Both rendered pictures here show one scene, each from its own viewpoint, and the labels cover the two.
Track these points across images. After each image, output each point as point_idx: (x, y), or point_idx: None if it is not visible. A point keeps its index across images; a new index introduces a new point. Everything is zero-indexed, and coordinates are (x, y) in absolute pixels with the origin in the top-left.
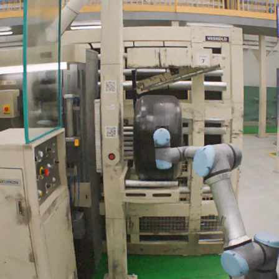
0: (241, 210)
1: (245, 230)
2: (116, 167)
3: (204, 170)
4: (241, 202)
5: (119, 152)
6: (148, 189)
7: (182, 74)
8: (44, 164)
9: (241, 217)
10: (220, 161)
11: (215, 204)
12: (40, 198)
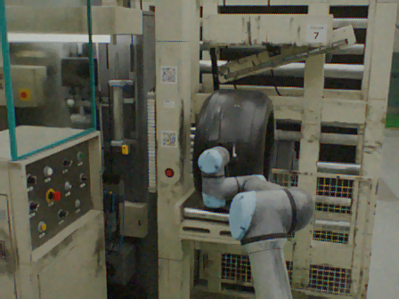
0: (394, 257)
1: (394, 294)
2: (175, 187)
3: (238, 231)
4: (398, 243)
5: (179, 168)
6: (215, 222)
7: (285, 55)
8: (57, 183)
9: (391, 270)
10: (264, 221)
11: (254, 287)
12: (44, 234)
